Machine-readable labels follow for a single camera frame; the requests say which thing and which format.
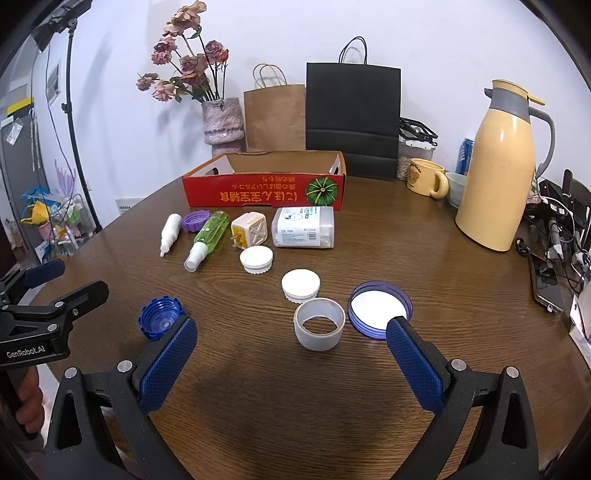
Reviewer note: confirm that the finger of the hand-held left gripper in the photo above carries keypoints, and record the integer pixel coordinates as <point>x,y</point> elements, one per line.
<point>78,297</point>
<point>44,271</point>

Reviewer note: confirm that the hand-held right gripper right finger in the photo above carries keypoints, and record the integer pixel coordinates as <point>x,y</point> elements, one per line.
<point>411,369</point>

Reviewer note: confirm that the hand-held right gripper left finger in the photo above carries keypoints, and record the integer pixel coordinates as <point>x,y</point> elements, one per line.
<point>168,364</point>

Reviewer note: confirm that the blue notched cap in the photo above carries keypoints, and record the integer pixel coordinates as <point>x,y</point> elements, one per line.
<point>157,314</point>

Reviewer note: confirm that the blue lid with white liner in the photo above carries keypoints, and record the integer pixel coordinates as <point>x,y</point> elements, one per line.
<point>369,309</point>

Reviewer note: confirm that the clear tape roll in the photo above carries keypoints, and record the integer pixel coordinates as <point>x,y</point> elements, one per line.
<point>318,342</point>

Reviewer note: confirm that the white nasal spray bottle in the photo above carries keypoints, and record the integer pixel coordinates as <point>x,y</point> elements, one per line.
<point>171,228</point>

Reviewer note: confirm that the white plastic bottle cap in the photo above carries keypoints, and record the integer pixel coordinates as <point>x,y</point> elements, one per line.
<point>300,282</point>
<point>256,258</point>

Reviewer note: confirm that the purple notched cap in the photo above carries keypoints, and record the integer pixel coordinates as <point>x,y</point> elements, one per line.
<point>196,222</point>

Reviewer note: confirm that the green spray bottle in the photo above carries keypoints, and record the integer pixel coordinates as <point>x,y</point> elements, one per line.
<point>212,230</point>

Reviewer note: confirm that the cream plug adapter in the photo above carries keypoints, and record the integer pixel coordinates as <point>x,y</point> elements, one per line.
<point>251,230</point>

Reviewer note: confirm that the clear cotton swab box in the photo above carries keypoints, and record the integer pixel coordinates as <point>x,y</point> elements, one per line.
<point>302,227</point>

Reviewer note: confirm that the red cardboard box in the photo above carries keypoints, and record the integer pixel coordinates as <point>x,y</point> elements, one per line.
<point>249,194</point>

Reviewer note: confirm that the person's left hand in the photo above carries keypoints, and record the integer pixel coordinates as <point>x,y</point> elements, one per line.
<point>30,397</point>

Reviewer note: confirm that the cluttered storage rack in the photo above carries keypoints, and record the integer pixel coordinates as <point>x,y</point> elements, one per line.
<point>51,221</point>

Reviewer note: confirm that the grey metal cabinet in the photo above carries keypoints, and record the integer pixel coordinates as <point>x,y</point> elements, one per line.
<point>18,161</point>

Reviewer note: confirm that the black smartphone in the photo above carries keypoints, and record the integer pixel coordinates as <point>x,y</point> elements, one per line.
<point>545,286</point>

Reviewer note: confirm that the black light stand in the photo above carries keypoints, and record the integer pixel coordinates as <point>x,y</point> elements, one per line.
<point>69,106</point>

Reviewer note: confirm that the pale glass bowl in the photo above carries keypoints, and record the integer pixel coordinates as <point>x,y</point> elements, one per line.
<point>456,189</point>

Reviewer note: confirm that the yellow bear mug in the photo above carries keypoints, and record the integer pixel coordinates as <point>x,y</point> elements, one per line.
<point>420,177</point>

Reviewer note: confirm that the yellow thermos jug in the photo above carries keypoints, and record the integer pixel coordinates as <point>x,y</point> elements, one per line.
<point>494,175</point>

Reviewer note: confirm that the blue drink can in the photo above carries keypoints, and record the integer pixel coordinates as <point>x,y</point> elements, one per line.
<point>464,157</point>

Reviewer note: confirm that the clear container with black clips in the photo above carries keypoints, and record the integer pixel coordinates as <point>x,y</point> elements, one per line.
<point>411,150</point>

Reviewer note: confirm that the dried pink flowers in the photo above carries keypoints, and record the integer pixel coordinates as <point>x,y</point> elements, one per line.
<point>189,64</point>

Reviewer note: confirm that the brown paper bag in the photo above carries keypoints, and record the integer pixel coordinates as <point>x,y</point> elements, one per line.
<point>274,117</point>

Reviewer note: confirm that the black paper bag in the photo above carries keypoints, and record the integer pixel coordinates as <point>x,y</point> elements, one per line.
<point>353,101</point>

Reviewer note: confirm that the white wall outlet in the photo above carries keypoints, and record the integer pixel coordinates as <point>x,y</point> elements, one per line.
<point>129,205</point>

